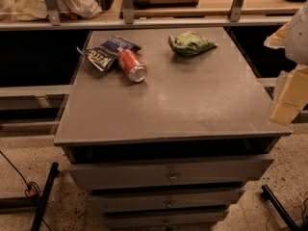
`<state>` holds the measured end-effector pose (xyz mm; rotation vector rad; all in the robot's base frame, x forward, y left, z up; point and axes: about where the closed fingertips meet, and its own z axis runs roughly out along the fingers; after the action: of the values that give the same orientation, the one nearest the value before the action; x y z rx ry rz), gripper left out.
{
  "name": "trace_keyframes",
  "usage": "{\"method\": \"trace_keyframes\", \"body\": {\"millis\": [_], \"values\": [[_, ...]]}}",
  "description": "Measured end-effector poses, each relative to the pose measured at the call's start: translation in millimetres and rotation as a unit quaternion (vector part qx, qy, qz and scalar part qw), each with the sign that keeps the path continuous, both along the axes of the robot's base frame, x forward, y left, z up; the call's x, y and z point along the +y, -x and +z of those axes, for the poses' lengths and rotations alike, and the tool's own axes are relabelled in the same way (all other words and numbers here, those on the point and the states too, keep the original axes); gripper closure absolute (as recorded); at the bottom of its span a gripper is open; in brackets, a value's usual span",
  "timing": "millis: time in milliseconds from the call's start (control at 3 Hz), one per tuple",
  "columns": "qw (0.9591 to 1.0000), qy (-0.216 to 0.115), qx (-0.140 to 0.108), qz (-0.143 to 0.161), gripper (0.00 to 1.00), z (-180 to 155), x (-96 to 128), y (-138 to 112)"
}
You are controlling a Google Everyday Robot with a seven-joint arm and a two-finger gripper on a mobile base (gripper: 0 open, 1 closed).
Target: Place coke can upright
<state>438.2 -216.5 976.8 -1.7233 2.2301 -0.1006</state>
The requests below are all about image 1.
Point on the green chip bag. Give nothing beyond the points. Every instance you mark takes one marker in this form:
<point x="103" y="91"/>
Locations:
<point x="190" y="44"/>

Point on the top grey drawer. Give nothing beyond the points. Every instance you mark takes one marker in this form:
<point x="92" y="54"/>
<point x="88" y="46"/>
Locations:
<point x="171" y="172"/>

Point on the grey metal railing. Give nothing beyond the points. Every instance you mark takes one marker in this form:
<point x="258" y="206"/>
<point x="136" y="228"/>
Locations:
<point x="214" y="13"/>

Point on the grey drawer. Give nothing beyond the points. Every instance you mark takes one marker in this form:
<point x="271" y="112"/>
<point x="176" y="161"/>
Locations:
<point x="171" y="172"/>
<point x="167" y="200"/>
<point x="131" y="220"/>

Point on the blue chip bag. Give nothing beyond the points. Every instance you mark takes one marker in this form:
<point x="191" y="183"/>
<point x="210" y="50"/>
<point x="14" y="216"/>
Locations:
<point x="104" y="55"/>

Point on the middle grey drawer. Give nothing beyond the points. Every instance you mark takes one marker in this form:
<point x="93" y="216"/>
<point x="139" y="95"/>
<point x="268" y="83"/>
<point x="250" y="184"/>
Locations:
<point x="167" y="200"/>

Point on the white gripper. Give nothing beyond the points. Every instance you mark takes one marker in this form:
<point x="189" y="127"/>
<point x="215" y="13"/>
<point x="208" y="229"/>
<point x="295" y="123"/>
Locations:
<point x="298" y="38"/>

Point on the grey drawer cabinet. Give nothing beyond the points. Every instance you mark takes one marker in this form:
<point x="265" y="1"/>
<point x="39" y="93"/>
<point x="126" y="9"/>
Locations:
<point x="210" y="105"/>

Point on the white cloth bundle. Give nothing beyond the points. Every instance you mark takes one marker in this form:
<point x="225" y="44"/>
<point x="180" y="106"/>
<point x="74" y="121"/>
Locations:
<point x="32" y="10"/>

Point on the bottom grey drawer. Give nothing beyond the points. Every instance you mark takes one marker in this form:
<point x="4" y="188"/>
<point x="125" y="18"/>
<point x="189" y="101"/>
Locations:
<point x="131" y="220"/>

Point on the black stand leg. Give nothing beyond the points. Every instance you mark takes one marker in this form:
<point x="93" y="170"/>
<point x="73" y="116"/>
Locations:
<point x="42" y="203"/>
<point x="268" y="195"/>

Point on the red coke can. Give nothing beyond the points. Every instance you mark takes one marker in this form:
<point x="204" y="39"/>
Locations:
<point x="132" y="66"/>

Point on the black stand leg right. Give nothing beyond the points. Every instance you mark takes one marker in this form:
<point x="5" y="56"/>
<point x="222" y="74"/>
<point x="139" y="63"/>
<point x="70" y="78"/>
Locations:
<point x="268" y="195"/>

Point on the black stand leg left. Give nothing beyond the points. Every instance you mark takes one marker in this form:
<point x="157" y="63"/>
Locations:
<point x="42" y="203"/>

